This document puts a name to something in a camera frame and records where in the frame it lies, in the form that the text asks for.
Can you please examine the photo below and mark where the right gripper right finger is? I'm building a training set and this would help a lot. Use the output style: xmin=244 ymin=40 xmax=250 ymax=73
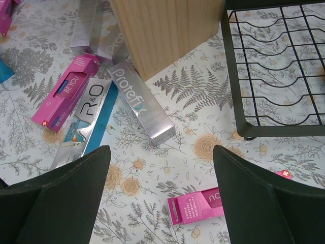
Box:
xmin=213 ymin=145 xmax=324 ymax=243

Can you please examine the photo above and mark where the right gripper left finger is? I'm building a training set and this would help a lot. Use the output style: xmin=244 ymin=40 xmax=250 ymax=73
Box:
xmin=1 ymin=145 xmax=111 ymax=243

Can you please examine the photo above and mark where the silver blue R.O toothpaste box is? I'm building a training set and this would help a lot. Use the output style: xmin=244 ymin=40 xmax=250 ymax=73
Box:
xmin=50 ymin=78 xmax=118 ymax=170

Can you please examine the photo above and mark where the wooden two-tier shelf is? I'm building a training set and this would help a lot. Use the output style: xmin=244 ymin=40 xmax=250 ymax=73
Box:
xmin=110 ymin=0 xmax=224 ymax=81

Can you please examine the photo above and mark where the pink toothpaste box right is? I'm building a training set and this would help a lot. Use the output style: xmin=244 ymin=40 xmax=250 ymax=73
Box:
xmin=167 ymin=170 xmax=294 ymax=226

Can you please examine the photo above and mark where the pink toothpaste box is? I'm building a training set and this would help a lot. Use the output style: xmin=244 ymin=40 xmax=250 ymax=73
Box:
xmin=0 ymin=0 xmax=21 ymax=37
xmin=167 ymin=170 xmax=294 ymax=226
xmin=32 ymin=53 xmax=99 ymax=133

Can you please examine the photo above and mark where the pink toothpaste box centre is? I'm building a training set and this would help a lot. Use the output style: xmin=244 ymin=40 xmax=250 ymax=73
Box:
xmin=32 ymin=53 xmax=99 ymax=133

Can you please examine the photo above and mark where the silver Protect toothpaste box upright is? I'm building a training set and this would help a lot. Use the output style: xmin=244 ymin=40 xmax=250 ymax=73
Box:
xmin=96 ymin=24 xmax=128 ymax=68

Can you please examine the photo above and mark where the silver toothpaste box slanted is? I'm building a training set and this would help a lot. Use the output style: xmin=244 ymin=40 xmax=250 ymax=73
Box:
xmin=70 ymin=0 xmax=104 ymax=56

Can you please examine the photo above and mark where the pink toothpaste box left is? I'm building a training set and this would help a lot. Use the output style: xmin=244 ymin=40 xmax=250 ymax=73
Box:
xmin=0 ymin=0 xmax=21 ymax=37

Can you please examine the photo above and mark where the black wire dish rack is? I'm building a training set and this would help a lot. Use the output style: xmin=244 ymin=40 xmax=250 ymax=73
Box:
xmin=220 ymin=1 xmax=324 ymax=140

